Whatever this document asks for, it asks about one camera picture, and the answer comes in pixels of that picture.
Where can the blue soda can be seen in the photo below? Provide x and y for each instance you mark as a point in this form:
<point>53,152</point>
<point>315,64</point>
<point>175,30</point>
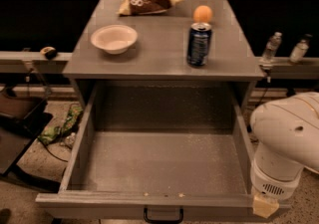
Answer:
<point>198,44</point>

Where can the green snack bag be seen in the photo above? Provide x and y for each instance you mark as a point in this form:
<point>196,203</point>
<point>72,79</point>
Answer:
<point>70,124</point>

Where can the black stand with tray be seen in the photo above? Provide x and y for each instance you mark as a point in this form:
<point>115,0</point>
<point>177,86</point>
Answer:
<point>22,119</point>

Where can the grey drawer cabinet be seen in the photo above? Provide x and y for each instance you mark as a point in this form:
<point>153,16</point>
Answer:
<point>162,52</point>

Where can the yellow black tape measure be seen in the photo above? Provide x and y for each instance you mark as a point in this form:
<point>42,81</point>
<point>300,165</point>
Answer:
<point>49,53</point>

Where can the orange fruit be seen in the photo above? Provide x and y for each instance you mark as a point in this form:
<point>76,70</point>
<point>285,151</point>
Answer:
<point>202,14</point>

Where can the white bowl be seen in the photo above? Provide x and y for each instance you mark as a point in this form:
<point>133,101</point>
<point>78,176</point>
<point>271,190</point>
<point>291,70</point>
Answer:
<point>114,39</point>

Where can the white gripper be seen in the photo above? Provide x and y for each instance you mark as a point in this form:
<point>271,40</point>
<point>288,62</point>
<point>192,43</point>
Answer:
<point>273,183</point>

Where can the clear water bottle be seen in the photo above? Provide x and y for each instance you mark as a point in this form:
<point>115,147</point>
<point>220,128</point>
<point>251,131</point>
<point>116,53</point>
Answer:
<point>270,50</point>

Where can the grey top drawer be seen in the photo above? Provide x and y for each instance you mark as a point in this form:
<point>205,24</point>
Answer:
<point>159,153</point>

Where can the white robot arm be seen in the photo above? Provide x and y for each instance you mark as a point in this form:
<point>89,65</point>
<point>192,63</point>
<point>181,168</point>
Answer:
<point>288,142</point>

